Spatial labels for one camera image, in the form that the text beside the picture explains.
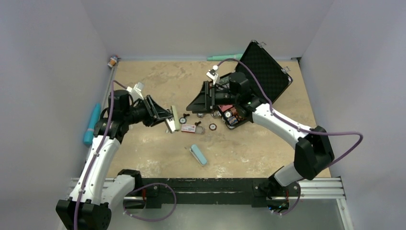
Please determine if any red white staple box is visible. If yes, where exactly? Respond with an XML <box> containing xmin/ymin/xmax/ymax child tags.
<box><xmin>180</xmin><ymin>124</ymin><xmax>204</xmax><ymax>134</ymax></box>

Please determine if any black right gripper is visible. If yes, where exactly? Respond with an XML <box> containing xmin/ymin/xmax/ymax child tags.
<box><xmin>186</xmin><ymin>81</ymin><xmax>239</xmax><ymax>114</ymax></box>

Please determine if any teal blue handle tool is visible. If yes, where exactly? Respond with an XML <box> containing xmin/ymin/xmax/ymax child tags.
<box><xmin>83</xmin><ymin>103</ymin><xmax>101</xmax><ymax>146</ymax></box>

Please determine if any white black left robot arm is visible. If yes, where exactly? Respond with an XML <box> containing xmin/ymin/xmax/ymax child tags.
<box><xmin>56</xmin><ymin>90</ymin><xmax>174</xmax><ymax>230</ymax></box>

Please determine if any orange black poker chip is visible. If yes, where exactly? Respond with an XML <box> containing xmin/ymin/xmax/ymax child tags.
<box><xmin>209</xmin><ymin>123</ymin><xmax>217</xmax><ymax>131</ymax></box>

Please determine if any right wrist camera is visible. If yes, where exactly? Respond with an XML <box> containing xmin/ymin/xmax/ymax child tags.
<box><xmin>206</xmin><ymin>65</ymin><xmax>220</xmax><ymax>85</ymax></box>

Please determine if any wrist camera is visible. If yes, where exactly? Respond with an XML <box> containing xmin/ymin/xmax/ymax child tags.
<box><xmin>206</xmin><ymin>65</ymin><xmax>220</xmax><ymax>85</ymax></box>
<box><xmin>126</xmin><ymin>82</ymin><xmax>145</xmax><ymax>102</ymax></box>

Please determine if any beige green stapler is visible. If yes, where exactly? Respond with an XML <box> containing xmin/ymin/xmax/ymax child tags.
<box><xmin>165</xmin><ymin>105</ymin><xmax>180</xmax><ymax>133</ymax></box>

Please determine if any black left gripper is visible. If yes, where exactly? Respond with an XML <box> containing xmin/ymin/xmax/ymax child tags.
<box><xmin>123</xmin><ymin>95</ymin><xmax>173</xmax><ymax>127</ymax></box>

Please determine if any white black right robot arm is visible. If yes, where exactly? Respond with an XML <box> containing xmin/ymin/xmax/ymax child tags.
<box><xmin>186</xmin><ymin>72</ymin><xmax>335</xmax><ymax>197</ymax></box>

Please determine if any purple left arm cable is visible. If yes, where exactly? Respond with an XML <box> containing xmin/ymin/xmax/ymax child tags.
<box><xmin>73</xmin><ymin>80</ymin><xmax>178</xmax><ymax>230</ymax></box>

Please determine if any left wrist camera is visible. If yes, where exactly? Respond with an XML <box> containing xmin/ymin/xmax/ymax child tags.
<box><xmin>126</xmin><ymin>82</ymin><xmax>145</xmax><ymax>102</ymax></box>

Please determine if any light blue stapler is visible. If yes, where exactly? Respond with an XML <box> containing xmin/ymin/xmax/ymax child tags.
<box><xmin>190</xmin><ymin>144</ymin><xmax>207</xmax><ymax>166</ymax></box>

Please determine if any black poker chip case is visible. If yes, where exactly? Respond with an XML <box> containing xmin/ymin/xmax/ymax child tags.
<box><xmin>210</xmin><ymin>40</ymin><xmax>293</xmax><ymax>129</ymax></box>

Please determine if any aluminium frame rail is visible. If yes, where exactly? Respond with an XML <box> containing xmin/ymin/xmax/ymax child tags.
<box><xmin>69</xmin><ymin>178</ymin><xmax>346</xmax><ymax>200</ymax></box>

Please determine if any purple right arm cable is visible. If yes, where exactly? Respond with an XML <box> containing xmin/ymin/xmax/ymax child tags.
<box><xmin>212</xmin><ymin>58</ymin><xmax>364</xmax><ymax>217</ymax></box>

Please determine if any mint green handle tool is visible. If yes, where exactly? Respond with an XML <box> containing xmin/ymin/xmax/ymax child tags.
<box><xmin>206</xmin><ymin>53</ymin><xmax>243</xmax><ymax>61</ymax></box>

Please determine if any blue green poker chip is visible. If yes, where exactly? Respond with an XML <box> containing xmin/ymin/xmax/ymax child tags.
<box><xmin>179</xmin><ymin>117</ymin><xmax>187</xmax><ymax>125</ymax></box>

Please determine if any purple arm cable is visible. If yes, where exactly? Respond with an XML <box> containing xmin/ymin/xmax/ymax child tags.
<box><xmin>212</xmin><ymin>58</ymin><xmax>364</xmax><ymax>217</ymax></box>
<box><xmin>73</xmin><ymin>80</ymin><xmax>178</xmax><ymax>230</ymax></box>

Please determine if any small orange bottle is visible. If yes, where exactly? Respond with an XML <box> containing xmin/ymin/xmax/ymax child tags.
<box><xmin>107</xmin><ymin>55</ymin><xmax>120</xmax><ymax>68</ymax></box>

